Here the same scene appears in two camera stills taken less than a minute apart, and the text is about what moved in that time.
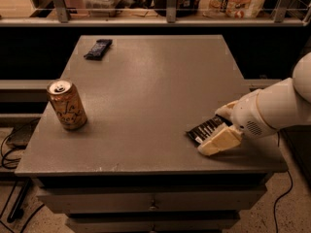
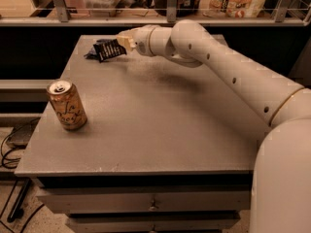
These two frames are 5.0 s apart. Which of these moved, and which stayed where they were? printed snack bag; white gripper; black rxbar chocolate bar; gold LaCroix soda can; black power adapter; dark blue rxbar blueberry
Moved: white gripper; black rxbar chocolate bar
Stayed: dark blue rxbar blueberry; black power adapter; gold LaCroix soda can; printed snack bag
